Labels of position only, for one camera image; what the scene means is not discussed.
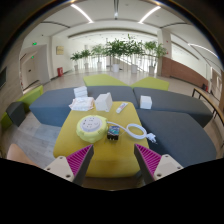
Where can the wooden bench with black frame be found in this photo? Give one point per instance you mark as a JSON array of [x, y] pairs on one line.
[[208, 100]]

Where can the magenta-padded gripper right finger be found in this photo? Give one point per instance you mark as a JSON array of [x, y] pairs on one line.
[[166, 165]]

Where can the black wall screen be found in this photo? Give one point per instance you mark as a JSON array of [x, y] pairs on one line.
[[2, 77]]

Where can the blue and black charger block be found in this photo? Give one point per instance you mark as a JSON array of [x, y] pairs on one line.
[[113, 133]]

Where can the green upholstered bench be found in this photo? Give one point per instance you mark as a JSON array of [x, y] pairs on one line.
[[31, 96]]

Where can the grey upholstered seat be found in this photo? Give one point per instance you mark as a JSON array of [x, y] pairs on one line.
[[50, 106], [180, 140], [176, 103]]

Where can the yellow upholstered ottoman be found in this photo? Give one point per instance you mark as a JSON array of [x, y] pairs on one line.
[[100, 156]]

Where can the linear ceiling lights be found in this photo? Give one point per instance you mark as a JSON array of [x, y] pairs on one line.
[[81, 13]]

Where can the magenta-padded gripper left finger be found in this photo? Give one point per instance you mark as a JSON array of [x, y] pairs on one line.
[[60, 166]]

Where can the green upholstered seat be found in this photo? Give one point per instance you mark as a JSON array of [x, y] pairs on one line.
[[151, 83], [103, 80]]

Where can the framed wall picture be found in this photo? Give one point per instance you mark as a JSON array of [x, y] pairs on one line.
[[59, 50]]

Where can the white tube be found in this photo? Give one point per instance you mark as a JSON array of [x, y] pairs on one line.
[[121, 107]]

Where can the wet wipes soft pack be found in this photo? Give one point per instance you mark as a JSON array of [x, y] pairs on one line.
[[81, 104]]

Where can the row of potted plants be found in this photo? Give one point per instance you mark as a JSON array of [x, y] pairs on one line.
[[116, 48]]

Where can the red fire extinguisher cabinet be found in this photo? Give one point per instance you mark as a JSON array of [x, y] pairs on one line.
[[60, 72]]

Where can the round yellow-green power strip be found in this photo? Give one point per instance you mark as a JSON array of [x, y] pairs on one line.
[[90, 128]]

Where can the dark grey cube ottoman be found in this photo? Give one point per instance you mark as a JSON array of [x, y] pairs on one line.
[[15, 113]]

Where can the white cardboard box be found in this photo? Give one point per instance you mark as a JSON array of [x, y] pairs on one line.
[[103, 102]]

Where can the small white cube box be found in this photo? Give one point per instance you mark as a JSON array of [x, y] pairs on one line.
[[146, 102]]

